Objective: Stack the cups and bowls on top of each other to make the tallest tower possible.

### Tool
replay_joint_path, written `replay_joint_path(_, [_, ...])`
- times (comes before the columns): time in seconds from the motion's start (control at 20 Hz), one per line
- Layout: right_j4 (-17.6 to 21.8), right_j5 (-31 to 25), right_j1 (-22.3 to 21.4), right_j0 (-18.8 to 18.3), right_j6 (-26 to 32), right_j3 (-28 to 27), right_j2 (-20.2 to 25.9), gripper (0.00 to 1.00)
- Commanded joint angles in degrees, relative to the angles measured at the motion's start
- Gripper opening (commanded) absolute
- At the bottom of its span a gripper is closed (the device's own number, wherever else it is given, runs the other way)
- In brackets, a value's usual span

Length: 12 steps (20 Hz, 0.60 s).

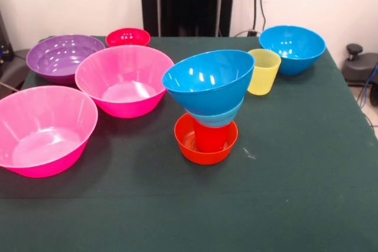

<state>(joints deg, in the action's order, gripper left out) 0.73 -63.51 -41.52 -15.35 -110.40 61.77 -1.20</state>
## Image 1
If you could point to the large blue bowl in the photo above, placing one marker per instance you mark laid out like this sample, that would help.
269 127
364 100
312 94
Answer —
295 45
206 95

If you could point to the stack of small blue bowls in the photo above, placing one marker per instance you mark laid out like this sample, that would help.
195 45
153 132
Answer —
224 116

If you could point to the red cup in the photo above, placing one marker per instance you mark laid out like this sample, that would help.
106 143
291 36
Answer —
211 140

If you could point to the orange bowl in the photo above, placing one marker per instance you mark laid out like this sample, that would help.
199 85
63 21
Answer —
186 148

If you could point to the small crimson bowl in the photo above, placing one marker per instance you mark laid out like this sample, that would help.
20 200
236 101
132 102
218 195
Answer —
127 36

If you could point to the large pink bowl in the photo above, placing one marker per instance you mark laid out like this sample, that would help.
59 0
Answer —
44 128
124 78

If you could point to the purple bowl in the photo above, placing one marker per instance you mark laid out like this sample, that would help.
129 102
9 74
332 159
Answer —
59 54

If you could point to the yellow cup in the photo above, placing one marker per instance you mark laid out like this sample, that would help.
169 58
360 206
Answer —
264 73

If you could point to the dark green table cloth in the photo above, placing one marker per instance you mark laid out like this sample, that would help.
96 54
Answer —
189 204

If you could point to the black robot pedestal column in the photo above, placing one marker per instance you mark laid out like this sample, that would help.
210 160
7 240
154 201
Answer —
168 10

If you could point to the black pedestal foot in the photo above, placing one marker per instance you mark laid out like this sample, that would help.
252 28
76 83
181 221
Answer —
363 66
11 69

